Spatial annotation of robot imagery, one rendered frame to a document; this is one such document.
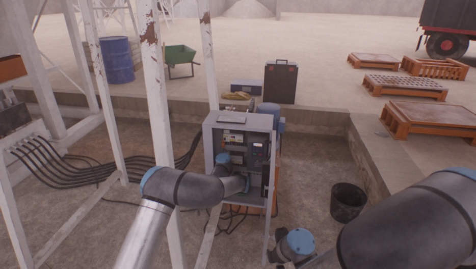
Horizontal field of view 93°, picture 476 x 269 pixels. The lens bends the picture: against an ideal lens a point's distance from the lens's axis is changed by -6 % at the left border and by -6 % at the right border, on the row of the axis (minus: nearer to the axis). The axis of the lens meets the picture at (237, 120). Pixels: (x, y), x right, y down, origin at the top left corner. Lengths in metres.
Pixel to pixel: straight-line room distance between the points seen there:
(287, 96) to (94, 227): 3.03
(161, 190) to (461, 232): 0.72
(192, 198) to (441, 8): 8.83
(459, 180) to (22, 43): 3.81
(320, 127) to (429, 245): 3.58
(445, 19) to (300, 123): 6.30
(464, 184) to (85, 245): 2.57
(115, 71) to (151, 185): 4.64
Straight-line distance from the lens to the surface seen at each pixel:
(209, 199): 0.83
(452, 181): 0.48
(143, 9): 1.04
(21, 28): 3.72
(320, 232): 2.51
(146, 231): 0.83
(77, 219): 2.55
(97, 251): 2.56
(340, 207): 2.47
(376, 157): 3.07
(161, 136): 1.09
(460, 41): 9.20
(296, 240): 0.92
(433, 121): 3.65
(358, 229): 0.42
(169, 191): 0.83
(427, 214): 0.41
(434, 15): 9.10
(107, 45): 5.31
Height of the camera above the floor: 1.90
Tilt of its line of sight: 27 degrees down
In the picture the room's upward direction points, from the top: straight up
